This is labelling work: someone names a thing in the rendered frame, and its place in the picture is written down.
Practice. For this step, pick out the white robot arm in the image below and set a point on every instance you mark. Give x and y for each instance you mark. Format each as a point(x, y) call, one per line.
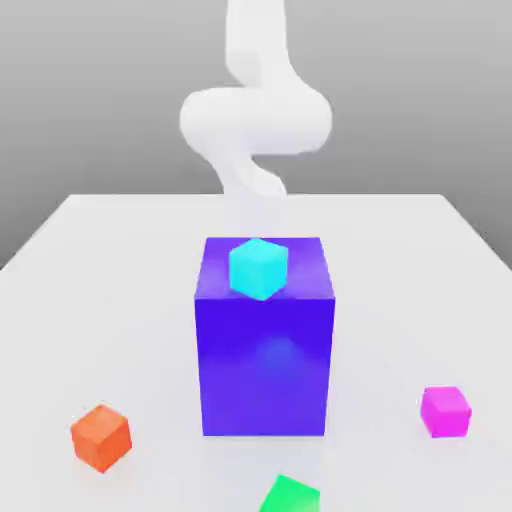
point(256, 120)

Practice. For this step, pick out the small cyan cube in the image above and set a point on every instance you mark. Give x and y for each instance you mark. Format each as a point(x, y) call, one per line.
point(258, 268)

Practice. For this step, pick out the small orange cube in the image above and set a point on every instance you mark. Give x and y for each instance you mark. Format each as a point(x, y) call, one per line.
point(101, 438)

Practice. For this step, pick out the small green cube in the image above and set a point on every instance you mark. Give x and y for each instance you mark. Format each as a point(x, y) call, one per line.
point(292, 496)

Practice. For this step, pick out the small magenta cube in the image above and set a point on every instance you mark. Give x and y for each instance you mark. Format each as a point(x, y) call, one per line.
point(445, 412)

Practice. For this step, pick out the large purple box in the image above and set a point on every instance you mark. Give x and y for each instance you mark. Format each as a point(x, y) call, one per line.
point(264, 368)

